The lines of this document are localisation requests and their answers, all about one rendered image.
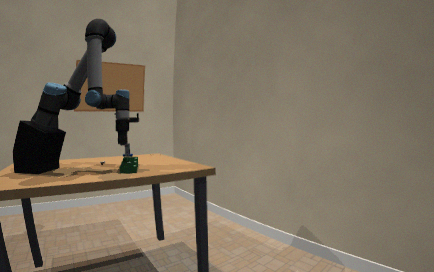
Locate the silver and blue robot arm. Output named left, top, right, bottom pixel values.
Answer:
left=30, top=19, right=130, bottom=132

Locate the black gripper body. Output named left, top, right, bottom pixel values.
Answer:
left=115, top=111, right=139, bottom=144

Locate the green three-compartment bin rack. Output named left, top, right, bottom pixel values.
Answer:
left=119, top=157, right=138, bottom=173

